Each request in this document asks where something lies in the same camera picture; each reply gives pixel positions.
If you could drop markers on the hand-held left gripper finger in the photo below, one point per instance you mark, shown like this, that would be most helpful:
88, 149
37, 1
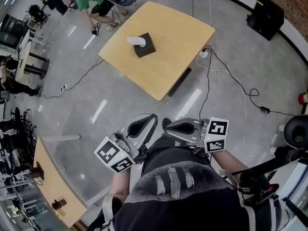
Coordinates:
150, 131
134, 118

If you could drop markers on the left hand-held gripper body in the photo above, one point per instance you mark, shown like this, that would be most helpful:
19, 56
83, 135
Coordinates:
113, 154

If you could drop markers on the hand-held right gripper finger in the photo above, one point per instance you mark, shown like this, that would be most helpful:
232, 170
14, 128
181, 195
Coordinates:
183, 137
185, 121

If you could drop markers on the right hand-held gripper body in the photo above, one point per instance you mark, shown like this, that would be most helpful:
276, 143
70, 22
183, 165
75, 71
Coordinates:
217, 129

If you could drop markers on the black tissue box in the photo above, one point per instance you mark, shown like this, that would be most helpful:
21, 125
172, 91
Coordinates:
146, 47

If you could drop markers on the white tissue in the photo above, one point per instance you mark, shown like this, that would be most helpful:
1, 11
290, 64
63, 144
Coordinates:
135, 40

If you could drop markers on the person's left forearm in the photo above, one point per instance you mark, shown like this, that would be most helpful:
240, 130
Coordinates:
119, 185

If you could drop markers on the person's right forearm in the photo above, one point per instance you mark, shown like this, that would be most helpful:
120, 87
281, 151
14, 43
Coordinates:
228, 162

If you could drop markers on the black speaker box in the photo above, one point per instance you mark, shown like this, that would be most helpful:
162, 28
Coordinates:
265, 17

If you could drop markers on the person's black shoe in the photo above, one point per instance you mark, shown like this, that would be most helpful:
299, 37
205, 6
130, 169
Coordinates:
166, 123

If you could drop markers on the black table foot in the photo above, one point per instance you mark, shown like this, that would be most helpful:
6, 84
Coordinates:
180, 82

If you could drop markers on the black power adapter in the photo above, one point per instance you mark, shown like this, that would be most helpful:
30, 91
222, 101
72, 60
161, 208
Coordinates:
265, 109

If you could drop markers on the black feather print shirt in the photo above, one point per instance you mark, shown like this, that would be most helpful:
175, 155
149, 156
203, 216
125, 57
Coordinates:
183, 201

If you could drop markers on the black waist device red button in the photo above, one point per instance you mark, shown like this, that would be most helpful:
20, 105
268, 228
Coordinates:
258, 185

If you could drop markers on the white power strip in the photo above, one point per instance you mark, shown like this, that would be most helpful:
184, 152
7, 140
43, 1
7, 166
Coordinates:
204, 54

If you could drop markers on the dark brown small device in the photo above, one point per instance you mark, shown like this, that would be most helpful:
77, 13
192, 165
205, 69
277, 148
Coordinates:
59, 204

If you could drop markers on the small white floor socket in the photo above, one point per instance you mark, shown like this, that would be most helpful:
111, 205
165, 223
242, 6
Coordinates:
64, 87

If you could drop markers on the brown object on stand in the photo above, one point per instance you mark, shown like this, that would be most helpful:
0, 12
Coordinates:
38, 171

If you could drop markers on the red fire extinguisher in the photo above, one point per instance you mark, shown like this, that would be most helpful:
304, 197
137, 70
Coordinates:
302, 98

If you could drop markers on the black office chair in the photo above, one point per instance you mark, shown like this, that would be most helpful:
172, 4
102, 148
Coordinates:
24, 125

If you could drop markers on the black controller device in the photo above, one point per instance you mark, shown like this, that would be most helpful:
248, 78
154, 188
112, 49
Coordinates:
95, 29

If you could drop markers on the round table with black base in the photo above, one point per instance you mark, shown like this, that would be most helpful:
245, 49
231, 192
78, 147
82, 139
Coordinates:
26, 59

